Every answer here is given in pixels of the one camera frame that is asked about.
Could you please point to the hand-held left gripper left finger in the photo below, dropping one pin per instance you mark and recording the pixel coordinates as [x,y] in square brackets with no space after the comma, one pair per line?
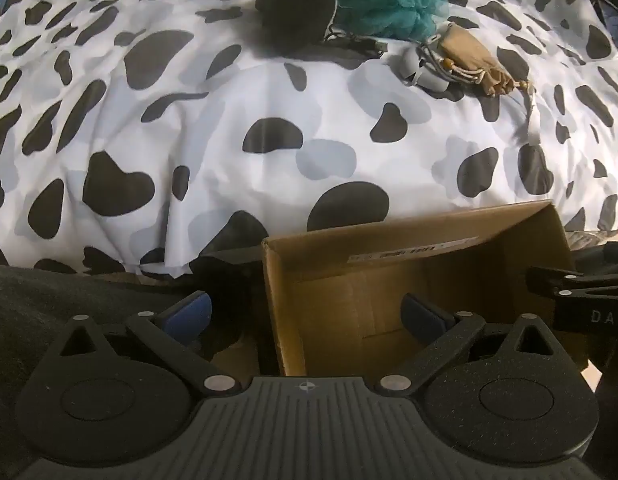
[189,312]

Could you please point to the cow print blanket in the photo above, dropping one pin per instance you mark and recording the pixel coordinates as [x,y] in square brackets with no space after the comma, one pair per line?
[239,110]

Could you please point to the brown cardboard box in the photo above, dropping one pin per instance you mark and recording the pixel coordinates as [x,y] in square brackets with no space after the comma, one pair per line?
[439,280]

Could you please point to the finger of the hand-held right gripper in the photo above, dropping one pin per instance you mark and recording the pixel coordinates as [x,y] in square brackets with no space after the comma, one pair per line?
[599,260]
[564,280]

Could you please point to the dark grey cloth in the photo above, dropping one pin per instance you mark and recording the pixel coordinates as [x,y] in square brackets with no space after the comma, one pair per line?
[19,310]

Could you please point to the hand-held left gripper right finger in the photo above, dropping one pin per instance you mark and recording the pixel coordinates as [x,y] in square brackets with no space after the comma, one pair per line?
[419,314]

